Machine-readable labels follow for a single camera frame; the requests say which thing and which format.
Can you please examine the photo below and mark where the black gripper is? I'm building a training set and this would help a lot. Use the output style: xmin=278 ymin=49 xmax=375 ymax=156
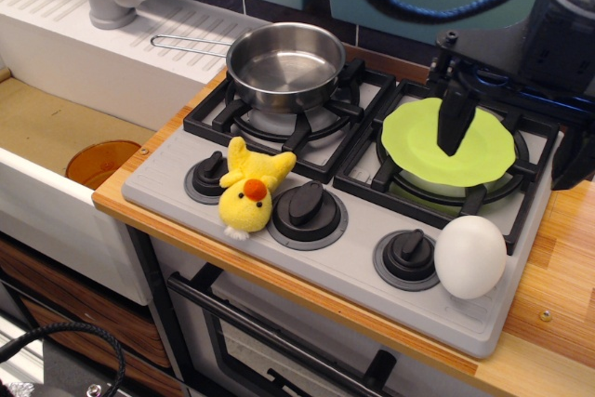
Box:
xmin=428 ymin=30 xmax=594 ymax=191

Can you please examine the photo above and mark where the white egg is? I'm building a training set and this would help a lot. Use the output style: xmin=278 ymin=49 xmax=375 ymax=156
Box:
xmin=434 ymin=216 xmax=507 ymax=299

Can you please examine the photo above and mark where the yellow stuffed duck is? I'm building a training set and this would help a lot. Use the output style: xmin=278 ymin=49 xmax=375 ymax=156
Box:
xmin=218 ymin=137 xmax=297 ymax=241

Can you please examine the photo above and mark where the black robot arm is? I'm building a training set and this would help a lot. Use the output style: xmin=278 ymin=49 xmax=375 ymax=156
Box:
xmin=429 ymin=0 xmax=594 ymax=191

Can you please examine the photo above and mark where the green plate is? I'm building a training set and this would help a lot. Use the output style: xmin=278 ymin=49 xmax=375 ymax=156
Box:
xmin=381 ymin=98 xmax=516 ymax=187

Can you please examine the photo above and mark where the black right stove knob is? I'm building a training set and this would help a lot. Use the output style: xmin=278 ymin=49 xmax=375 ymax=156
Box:
xmin=373 ymin=229 xmax=440 ymax=292

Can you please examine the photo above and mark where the black stove knob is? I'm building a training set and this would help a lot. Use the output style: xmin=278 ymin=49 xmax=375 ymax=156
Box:
xmin=184 ymin=151 xmax=228 ymax=205
xmin=373 ymin=229 xmax=440 ymax=292
xmin=267 ymin=181 xmax=349 ymax=251

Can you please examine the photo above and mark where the grey toy stove top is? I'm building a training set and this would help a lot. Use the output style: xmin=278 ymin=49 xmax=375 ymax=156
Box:
xmin=121 ymin=58 xmax=566 ymax=361

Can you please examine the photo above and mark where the black middle stove knob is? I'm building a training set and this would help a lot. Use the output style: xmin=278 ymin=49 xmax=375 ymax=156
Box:
xmin=267 ymin=181 xmax=349 ymax=251

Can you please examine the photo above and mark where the black left stove knob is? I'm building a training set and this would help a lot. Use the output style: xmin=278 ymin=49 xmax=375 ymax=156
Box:
xmin=184 ymin=151 xmax=228 ymax=205

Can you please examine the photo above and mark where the black right burner grate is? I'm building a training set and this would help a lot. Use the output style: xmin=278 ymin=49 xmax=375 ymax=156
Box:
xmin=333 ymin=81 xmax=561 ymax=254

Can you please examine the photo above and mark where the black burner grate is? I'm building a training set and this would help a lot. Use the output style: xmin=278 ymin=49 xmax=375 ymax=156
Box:
xmin=333 ymin=81 xmax=561 ymax=254
xmin=183 ymin=59 xmax=397 ymax=183

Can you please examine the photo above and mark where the black left burner grate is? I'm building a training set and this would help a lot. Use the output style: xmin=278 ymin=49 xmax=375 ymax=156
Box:
xmin=183 ymin=59 xmax=397 ymax=183

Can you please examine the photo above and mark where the stainless steel saucepan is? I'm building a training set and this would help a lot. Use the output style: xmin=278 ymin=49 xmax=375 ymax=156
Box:
xmin=150 ymin=22 xmax=346 ymax=113

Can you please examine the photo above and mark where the orange plastic cup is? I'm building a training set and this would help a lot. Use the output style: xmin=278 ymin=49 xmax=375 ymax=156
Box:
xmin=66 ymin=139 xmax=140 ymax=190

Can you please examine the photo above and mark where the white toy sink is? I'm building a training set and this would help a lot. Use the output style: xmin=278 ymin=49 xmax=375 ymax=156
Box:
xmin=1 ymin=0 xmax=259 ymax=306

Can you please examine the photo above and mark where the wooden drawer front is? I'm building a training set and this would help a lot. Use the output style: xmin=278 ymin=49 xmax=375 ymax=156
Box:
xmin=1 ymin=234 xmax=185 ymax=396

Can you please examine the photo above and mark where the oven door with handle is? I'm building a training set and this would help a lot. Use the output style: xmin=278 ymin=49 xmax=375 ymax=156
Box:
xmin=167 ymin=264 xmax=479 ymax=396

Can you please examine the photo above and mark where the black cable bottom left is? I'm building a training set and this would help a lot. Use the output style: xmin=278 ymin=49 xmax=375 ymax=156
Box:
xmin=0 ymin=320 xmax=126 ymax=397

